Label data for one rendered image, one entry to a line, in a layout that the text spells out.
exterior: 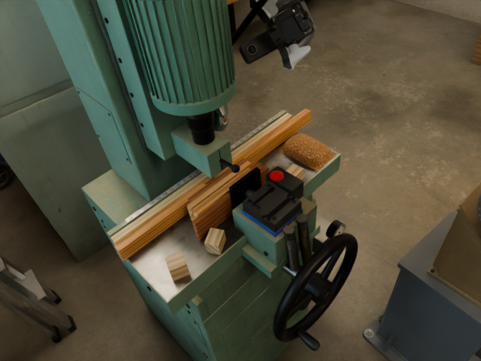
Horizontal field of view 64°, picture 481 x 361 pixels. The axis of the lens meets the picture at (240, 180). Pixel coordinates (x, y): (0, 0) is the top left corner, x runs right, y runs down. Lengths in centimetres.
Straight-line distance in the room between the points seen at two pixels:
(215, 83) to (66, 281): 160
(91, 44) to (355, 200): 166
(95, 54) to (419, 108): 237
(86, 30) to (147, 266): 51
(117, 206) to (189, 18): 68
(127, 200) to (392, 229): 138
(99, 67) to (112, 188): 47
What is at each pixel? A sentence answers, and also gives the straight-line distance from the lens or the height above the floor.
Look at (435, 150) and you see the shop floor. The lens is 261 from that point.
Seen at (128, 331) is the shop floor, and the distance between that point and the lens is 189.
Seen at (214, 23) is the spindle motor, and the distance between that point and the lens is 69.
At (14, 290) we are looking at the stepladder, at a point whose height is 42.
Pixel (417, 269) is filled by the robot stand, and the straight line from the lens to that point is 133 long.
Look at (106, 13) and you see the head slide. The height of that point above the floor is 135.
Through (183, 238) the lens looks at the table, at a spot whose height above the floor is 90.
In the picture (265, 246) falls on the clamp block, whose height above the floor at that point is 92.
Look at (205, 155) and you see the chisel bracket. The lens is 86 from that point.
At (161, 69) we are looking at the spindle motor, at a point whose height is 130.
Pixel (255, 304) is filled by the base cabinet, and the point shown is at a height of 57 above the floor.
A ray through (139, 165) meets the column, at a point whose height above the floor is 95.
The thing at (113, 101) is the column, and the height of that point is 115.
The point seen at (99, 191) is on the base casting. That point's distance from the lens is 126.
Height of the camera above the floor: 163
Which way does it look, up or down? 45 degrees down
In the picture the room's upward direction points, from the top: 7 degrees counter-clockwise
